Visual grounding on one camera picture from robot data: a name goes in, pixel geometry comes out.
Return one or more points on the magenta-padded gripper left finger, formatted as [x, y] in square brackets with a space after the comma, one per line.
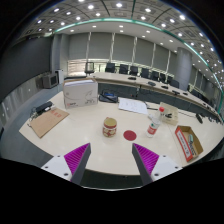
[76, 158]

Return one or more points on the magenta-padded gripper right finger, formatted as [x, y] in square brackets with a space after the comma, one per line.
[147, 159]

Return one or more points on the clear red-capped water bottle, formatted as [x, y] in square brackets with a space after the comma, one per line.
[153, 126]

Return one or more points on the flat round red coaster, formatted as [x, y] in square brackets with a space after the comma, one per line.
[129, 135]

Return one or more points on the open red-labelled cardboard box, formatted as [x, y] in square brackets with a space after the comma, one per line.
[182, 142]

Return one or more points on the red and cream mug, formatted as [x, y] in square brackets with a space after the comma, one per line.
[109, 127]

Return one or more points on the brown paper envelope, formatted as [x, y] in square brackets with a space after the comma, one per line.
[48, 121]

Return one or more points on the beige desk organizer tray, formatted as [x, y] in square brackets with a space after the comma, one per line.
[172, 117]

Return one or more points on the white paper sheet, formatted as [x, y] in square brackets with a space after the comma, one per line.
[133, 106]

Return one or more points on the black flat device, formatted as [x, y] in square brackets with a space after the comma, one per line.
[43, 107]

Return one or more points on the white cardboard paper box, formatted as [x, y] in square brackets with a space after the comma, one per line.
[80, 94]

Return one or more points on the grey box monitor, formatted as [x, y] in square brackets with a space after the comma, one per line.
[50, 80]

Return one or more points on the long curved conference desk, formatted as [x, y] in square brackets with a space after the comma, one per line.
[116, 80]

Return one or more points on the row of black office chairs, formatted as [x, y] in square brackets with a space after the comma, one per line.
[133, 70]

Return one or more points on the round ceiling lights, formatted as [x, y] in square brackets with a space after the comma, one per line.
[119, 5]

